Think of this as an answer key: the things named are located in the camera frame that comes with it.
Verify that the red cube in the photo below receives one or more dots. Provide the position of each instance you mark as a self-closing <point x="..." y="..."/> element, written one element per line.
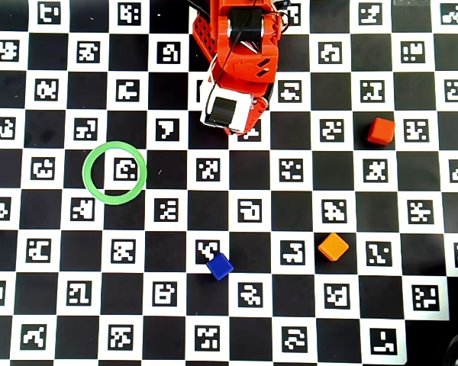
<point x="381" y="130"/>

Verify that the red robot arm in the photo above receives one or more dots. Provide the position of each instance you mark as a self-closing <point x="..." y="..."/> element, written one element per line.
<point x="248" y="68"/>

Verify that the blue cube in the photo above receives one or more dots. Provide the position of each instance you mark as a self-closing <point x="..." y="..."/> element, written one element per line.
<point x="220" y="266"/>

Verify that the checkerboard marker mat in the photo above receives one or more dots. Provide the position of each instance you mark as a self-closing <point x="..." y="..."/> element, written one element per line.
<point x="168" y="221"/>

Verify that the orange cube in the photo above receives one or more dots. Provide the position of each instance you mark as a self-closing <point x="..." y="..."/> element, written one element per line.
<point x="333" y="246"/>

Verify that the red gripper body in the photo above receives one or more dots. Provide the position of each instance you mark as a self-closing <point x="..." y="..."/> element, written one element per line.
<point x="224" y="109"/>

